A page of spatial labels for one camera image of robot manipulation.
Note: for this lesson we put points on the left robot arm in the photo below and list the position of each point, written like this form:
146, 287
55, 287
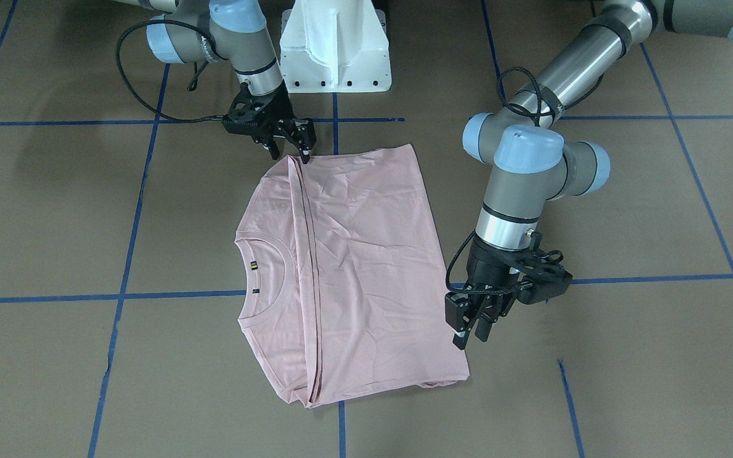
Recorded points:
532, 164

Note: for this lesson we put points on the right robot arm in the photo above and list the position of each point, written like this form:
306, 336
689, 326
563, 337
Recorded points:
236, 32

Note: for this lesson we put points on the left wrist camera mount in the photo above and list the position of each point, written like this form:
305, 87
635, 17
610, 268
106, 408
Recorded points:
543, 275

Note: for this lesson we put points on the pink snoopy t-shirt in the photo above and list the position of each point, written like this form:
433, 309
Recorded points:
345, 279

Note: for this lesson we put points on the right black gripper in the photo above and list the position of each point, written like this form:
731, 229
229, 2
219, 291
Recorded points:
279, 109

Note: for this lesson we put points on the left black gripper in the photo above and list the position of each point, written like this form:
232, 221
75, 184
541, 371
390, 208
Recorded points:
489, 265

